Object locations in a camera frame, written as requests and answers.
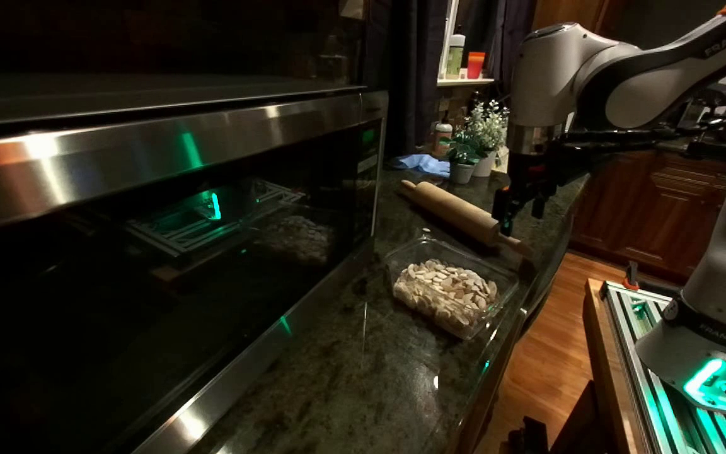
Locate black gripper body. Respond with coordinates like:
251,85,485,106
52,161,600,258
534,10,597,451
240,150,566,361
508,154,553,207

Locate wooden rolling pin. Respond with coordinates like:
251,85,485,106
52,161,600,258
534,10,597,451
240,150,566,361
398,179,523,251

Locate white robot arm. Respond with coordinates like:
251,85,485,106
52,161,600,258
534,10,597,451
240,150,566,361
490,4,726,235

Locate clear plastic lunch box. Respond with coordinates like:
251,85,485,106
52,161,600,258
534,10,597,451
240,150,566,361
386,235,519,341

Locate small green potted plant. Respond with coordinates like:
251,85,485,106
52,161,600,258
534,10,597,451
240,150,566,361
449,137,479,183

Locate large pale potted plant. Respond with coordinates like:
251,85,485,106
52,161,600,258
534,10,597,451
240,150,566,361
464,101,508,176

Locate pale food pieces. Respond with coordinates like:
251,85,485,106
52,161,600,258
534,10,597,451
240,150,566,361
391,259,502,337

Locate wooden kitchen cabinet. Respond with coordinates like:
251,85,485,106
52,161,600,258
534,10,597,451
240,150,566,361
572,148,726,283

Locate orange bottle on sill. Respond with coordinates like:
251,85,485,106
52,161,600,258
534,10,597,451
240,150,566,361
465,51,485,79

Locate white window sill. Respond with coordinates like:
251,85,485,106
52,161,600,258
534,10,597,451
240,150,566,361
435,79,494,87

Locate green soap bottle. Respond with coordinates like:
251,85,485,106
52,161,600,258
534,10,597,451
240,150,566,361
442,32,465,79

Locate dark curtain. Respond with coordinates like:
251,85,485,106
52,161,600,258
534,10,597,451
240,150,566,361
388,0,446,154

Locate stainless steel microwave oven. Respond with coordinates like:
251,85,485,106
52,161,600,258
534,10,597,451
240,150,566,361
0,76,388,454

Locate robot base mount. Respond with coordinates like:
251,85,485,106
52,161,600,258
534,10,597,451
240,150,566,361
585,279,726,454

